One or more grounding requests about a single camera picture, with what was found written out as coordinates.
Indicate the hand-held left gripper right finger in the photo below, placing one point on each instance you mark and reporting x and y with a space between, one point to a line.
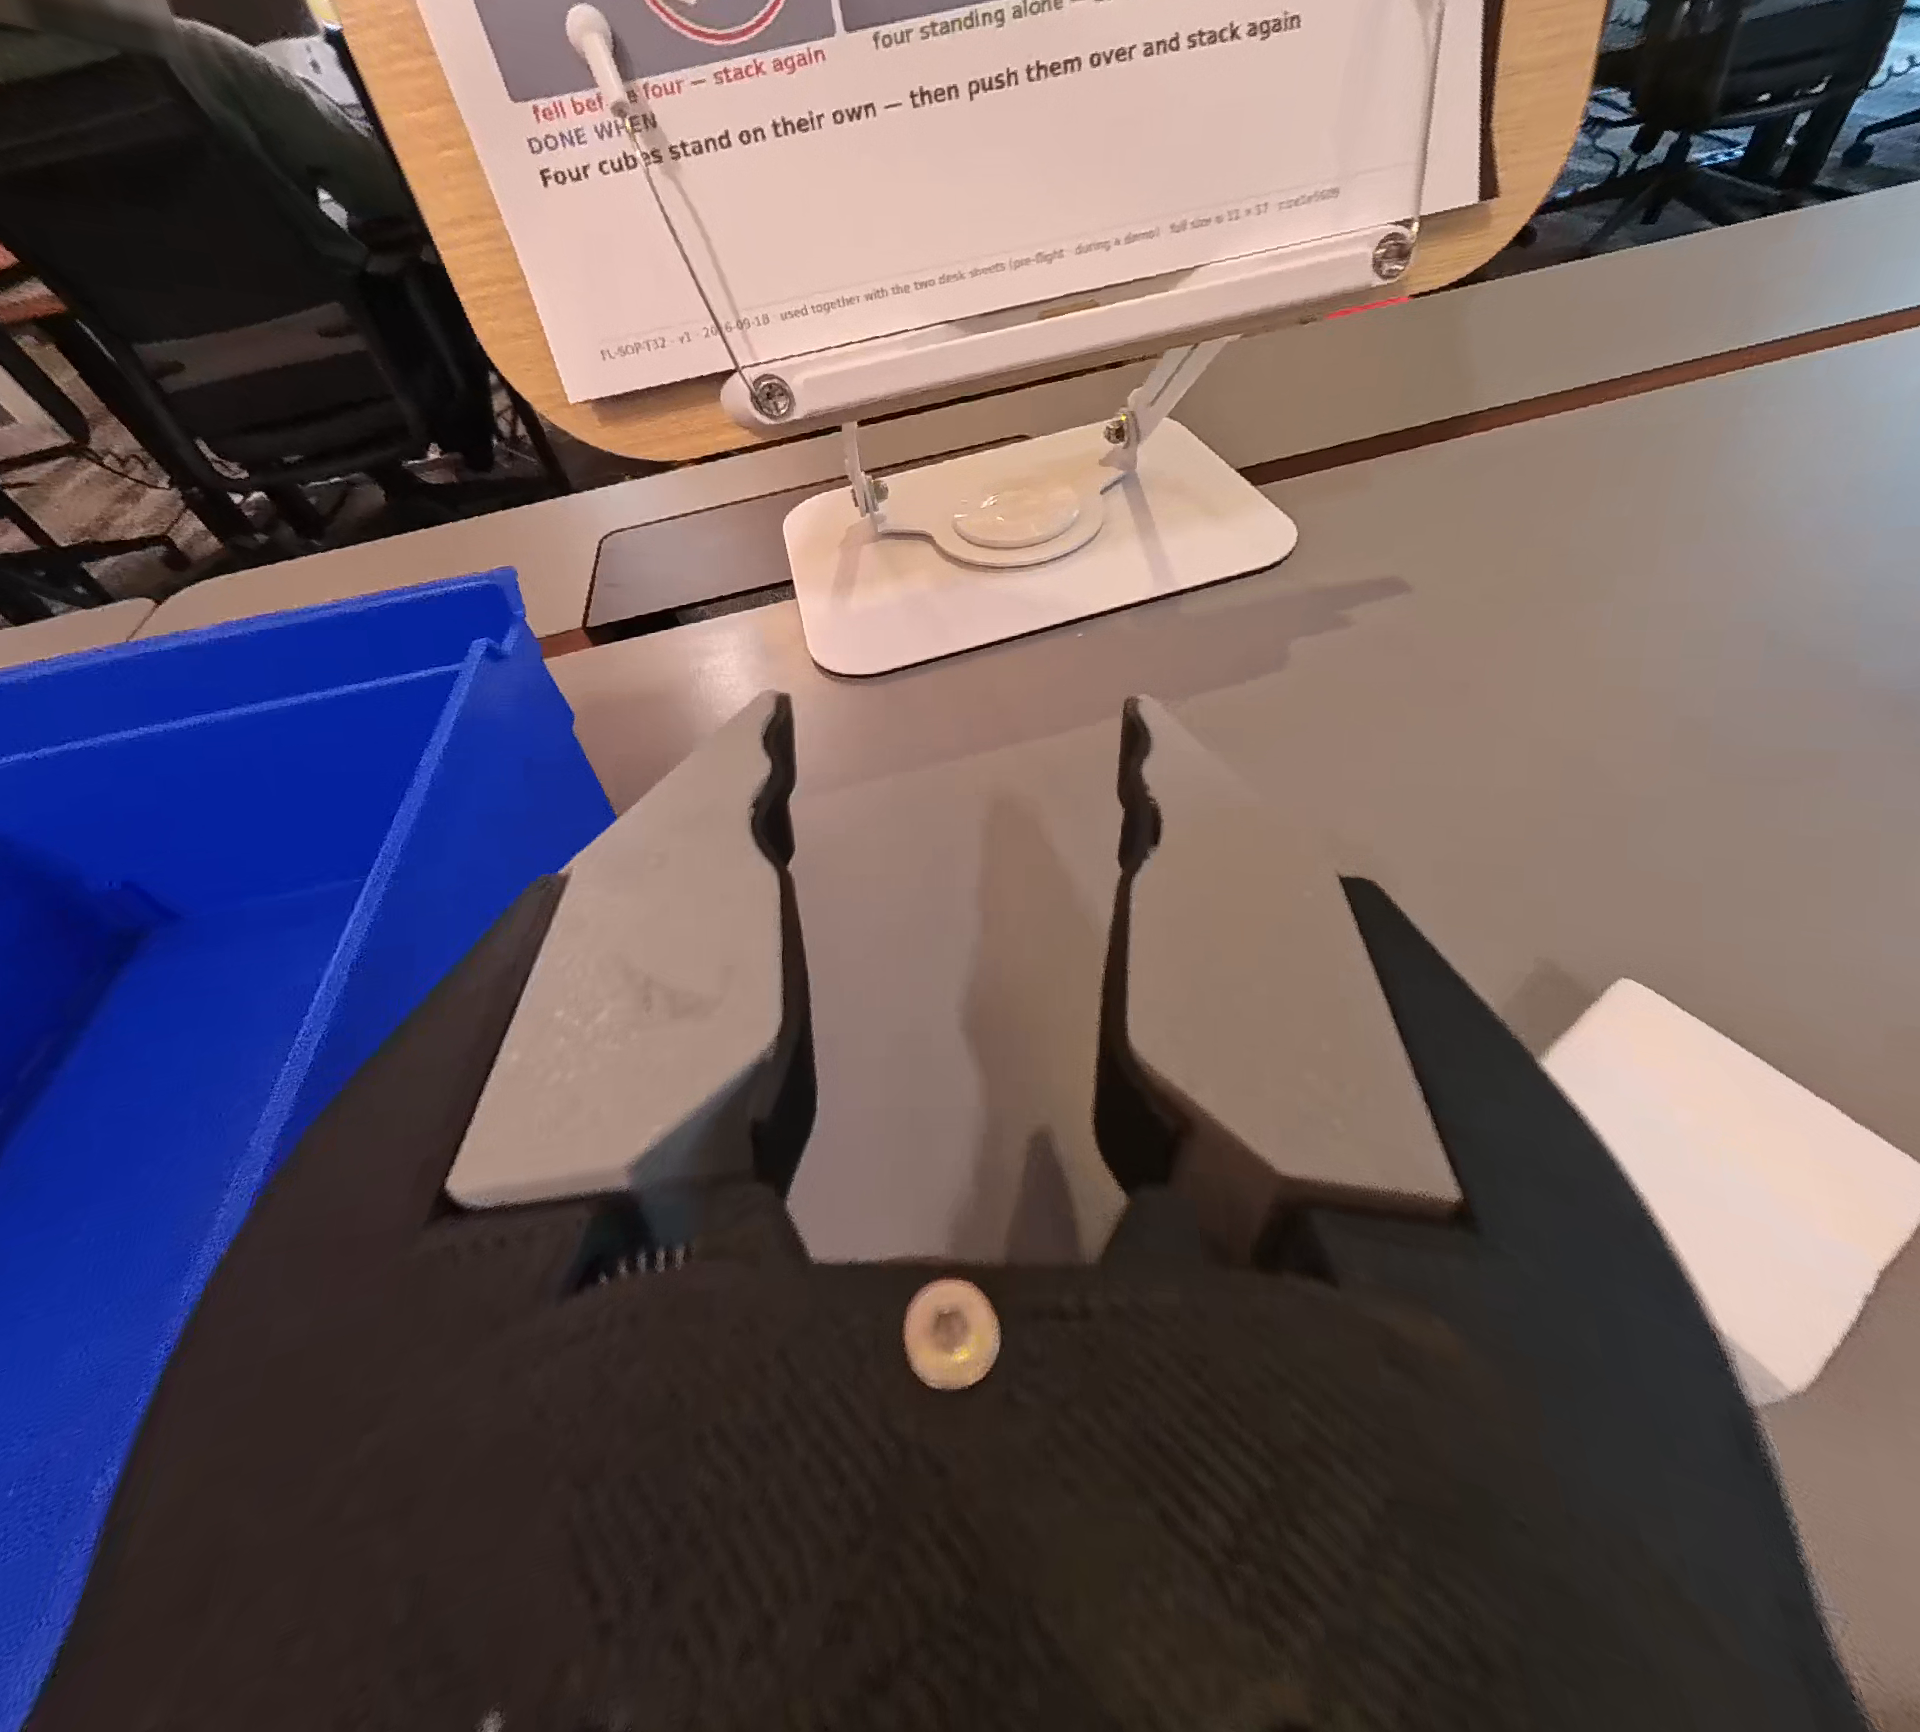
1275 1027

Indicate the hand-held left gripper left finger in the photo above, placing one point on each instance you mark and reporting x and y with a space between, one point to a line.
631 1012

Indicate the white hard foam cube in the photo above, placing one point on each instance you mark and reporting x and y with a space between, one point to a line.
1723 1161

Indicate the large blue plastic bin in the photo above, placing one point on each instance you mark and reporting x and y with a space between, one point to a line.
223 862

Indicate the printed instruction sheet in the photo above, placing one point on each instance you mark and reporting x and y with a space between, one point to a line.
974 172

